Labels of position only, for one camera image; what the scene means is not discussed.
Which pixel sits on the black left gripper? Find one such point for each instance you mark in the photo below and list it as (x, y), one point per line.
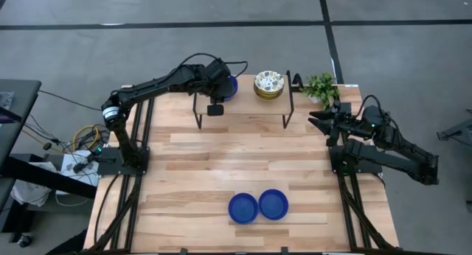
(217, 78)

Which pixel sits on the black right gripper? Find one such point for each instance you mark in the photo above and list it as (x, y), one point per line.
(348, 124)

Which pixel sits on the blue plastic mini bowl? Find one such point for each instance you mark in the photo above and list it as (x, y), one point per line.
(273, 204)
(242, 208)
(234, 87)

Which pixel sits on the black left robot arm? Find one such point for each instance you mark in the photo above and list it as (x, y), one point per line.
(155, 84)

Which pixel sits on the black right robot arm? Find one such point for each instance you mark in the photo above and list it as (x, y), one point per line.
(391, 159)

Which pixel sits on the green potted plant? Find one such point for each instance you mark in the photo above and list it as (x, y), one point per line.
(321, 87)

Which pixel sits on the white sticker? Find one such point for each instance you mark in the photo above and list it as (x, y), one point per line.
(352, 85)

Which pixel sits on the wooden shelf with black legs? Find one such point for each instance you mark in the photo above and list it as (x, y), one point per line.
(258, 105)

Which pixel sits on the grey metal stand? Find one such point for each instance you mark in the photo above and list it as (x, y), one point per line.
(455, 131)

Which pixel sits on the black power adapter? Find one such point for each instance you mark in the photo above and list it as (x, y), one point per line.
(79, 168)

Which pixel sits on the white printed paper sheet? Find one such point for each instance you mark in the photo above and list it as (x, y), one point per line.
(70, 174)

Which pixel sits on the grey side table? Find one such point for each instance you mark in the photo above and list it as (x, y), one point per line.
(18, 100)

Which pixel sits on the black bench beam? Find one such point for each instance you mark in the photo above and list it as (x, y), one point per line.
(44, 179)

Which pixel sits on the white plastic bag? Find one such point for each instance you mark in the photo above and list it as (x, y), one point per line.
(27, 194)

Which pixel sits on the black caster wheel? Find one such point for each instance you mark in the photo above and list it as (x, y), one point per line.
(24, 241)

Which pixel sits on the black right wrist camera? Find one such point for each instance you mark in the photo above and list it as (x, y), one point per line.
(333, 139)

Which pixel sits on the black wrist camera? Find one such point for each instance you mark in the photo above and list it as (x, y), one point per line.
(333, 139)
(215, 110)

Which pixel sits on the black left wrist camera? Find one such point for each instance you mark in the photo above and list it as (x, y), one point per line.
(215, 110)

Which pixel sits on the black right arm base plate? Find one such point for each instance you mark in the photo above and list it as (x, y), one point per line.
(336, 163)

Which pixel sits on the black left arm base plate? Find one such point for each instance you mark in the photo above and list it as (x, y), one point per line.
(110, 169)

